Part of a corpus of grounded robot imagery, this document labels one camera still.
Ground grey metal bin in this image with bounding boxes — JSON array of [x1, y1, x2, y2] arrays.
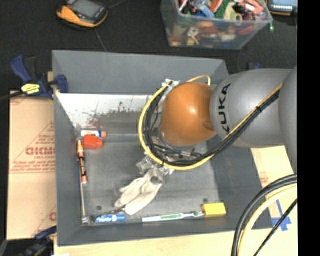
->
[[51, 49, 274, 246]]

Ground white and green toothbrush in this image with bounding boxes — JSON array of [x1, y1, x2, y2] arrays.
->
[[141, 210, 205, 223]]

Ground blue and white tube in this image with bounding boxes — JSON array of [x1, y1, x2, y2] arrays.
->
[[94, 213, 127, 224]]

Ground white cloth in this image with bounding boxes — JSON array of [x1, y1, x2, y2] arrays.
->
[[114, 169, 164, 216]]

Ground yellow block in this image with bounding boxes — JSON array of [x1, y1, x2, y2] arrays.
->
[[201, 202, 227, 217]]

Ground orange marker pen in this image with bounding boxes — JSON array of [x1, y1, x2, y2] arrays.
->
[[76, 139, 89, 185]]

